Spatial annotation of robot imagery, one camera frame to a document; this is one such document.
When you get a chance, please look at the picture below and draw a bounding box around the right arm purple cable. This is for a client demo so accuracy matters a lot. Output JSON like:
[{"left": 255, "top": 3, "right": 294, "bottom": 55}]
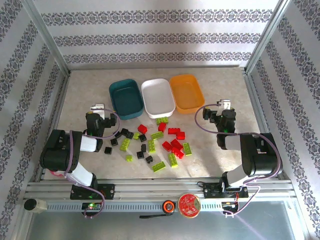
[{"left": 194, "top": 105, "right": 283, "bottom": 218}]

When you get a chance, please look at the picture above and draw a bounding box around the red round tin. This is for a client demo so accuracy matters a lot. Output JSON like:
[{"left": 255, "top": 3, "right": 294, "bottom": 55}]
[{"left": 177, "top": 192, "right": 202, "bottom": 219}]

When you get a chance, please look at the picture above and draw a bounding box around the teal plastic container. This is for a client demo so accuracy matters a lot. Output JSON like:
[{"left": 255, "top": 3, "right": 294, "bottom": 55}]
[{"left": 108, "top": 78, "right": 145, "bottom": 121}]

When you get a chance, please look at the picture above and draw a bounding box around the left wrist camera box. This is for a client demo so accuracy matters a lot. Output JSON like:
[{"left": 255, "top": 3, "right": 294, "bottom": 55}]
[{"left": 89, "top": 103, "right": 105, "bottom": 117}]

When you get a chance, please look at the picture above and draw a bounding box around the orange black tape measure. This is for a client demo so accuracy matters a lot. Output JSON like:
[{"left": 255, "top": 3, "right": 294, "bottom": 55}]
[{"left": 139, "top": 199, "right": 177, "bottom": 219}]

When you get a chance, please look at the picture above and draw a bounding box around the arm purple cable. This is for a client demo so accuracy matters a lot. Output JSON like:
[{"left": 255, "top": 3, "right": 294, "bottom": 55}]
[
  {"left": 63, "top": 108, "right": 123, "bottom": 220},
  {"left": 194, "top": 105, "right": 283, "bottom": 218}
]

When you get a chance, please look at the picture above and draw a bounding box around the grey slotted cable duct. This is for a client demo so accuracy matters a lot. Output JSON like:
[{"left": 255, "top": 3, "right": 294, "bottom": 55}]
[{"left": 46, "top": 201, "right": 226, "bottom": 212}]

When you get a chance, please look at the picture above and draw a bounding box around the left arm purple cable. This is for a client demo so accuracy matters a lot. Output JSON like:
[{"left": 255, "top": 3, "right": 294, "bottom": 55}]
[{"left": 63, "top": 108, "right": 123, "bottom": 220}]

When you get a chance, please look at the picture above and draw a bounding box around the aluminium mounting rail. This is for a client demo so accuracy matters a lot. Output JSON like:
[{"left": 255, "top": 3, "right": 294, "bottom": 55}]
[{"left": 24, "top": 178, "right": 293, "bottom": 201}]

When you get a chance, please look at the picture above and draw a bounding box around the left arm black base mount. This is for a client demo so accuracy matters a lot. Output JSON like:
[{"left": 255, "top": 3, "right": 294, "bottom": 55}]
[{"left": 69, "top": 183, "right": 116, "bottom": 201}]

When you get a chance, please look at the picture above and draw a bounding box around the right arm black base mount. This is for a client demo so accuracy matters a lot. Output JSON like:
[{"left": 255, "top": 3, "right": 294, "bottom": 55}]
[{"left": 203, "top": 183, "right": 249, "bottom": 200}]

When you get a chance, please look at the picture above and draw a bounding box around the orange plastic container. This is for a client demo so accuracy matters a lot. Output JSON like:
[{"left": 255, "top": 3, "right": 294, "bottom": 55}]
[{"left": 169, "top": 74, "right": 206, "bottom": 115}]

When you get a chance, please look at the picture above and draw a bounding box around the controller board with green light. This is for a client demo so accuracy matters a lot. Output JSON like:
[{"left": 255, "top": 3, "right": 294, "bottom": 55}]
[{"left": 81, "top": 202, "right": 102, "bottom": 211}]

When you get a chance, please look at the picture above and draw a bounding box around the grey webcam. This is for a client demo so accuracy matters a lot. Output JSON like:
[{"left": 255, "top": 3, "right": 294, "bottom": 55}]
[{"left": 23, "top": 198, "right": 48, "bottom": 214}]

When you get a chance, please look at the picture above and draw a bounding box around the aluminium side rail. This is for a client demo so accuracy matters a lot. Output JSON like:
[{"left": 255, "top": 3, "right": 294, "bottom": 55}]
[
  {"left": 37, "top": 72, "right": 71, "bottom": 181},
  {"left": 243, "top": 72, "right": 292, "bottom": 181}
]

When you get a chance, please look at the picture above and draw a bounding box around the controller board with wires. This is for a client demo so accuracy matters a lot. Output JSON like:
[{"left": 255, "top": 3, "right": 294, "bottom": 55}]
[{"left": 221, "top": 201, "right": 239, "bottom": 210}]

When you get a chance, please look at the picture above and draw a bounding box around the aluminium frame post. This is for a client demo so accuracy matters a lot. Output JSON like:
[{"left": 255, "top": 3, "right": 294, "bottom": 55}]
[
  {"left": 243, "top": 0, "right": 292, "bottom": 75},
  {"left": 23, "top": 0, "right": 72, "bottom": 76}
]

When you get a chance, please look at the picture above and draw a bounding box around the white plastic container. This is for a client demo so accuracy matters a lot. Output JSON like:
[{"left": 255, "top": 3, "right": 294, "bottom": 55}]
[{"left": 140, "top": 78, "right": 176, "bottom": 119}]

